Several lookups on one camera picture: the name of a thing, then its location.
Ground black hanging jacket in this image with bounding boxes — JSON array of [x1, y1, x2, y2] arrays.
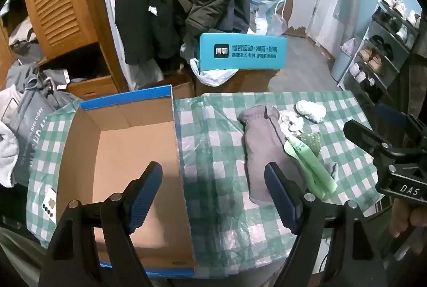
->
[[115, 0, 182, 66]]

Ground pale blue trash bin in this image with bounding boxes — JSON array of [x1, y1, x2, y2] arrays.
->
[[330, 39, 356, 81]]

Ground teal printed box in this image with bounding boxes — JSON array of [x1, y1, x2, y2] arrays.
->
[[199, 33, 288, 71]]

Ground white towel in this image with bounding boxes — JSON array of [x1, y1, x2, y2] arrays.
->
[[0, 122, 21, 188]]

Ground green speckled knit sock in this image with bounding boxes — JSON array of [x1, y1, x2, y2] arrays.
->
[[298, 132, 322, 156]]

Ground person's right hand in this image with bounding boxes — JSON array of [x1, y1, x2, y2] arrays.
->
[[389, 198, 427, 255]]

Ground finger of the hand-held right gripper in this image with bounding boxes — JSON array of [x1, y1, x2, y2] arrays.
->
[[343, 119, 406, 157], [374, 103, 427, 144]]

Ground blue-edged cardboard box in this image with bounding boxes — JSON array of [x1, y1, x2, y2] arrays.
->
[[55, 84, 196, 277]]

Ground green checked tablecloth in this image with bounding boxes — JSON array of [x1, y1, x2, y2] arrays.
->
[[27, 91, 384, 274]]

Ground metal shoe rack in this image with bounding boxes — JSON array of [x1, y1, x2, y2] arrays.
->
[[337, 0, 422, 104]]

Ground grey glove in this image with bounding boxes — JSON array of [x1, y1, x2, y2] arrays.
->
[[238, 104, 307, 204]]

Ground grey crumpled clothes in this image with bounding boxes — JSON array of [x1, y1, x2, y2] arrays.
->
[[7, 63, 72, 102]]

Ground group of shoes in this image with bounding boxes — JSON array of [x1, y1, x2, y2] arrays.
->
[[349, 0, 421, 87]]

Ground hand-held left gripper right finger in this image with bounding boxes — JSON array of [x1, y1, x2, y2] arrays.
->
[[264, 162, 389, 287]]

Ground small grey sock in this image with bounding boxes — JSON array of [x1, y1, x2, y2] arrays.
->
[[322, 162, 339, 181]]

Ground brown cardboard box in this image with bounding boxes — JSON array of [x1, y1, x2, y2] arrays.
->
[[195, 69, 281, 96]]

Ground grey printed tote bag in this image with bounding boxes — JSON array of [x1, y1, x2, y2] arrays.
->
[[0, 83, 56, 188]]

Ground light green sock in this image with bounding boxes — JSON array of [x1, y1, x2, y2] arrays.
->
[[283, 135, 338, 199]]

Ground small white sock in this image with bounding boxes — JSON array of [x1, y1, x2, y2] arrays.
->
[[280, 112, 304, 132]]

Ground white hanging garment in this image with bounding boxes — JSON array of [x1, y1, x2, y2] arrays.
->
[[100, 0, 165, 91]]

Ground wooden drawer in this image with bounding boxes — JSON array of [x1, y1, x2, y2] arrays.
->
[[67, 75, 119, 101]]

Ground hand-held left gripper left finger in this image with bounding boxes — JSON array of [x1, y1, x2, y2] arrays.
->
[[38, 162, 164, 287]]

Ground large white sock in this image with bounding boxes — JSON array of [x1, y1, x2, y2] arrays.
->
[[295, 100, 327, 123]]

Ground white plastic bag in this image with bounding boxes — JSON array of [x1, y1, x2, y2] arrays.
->
[[189, 58, 237, 87]]

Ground white smartphone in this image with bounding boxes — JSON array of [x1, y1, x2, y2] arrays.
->
[[39, 188, 57, 224]]

